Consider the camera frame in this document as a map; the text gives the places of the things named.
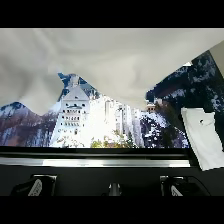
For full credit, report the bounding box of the folded white garment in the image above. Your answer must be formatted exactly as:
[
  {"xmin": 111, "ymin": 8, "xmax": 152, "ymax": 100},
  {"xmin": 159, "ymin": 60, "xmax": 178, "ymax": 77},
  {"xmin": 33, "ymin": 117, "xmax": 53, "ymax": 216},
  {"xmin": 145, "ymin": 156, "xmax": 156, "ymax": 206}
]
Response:
[{"xmin": 180, "ymin": 106, "xmax": 224, "ymax": 172}]

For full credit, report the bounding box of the silver frame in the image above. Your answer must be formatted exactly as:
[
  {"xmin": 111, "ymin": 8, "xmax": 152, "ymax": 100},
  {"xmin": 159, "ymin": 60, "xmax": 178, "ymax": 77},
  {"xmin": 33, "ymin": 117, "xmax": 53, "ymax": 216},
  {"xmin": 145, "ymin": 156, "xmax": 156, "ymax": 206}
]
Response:
[{"xmin": 0, "ymin": 152, "xmax": 193, "ymax": 197}]

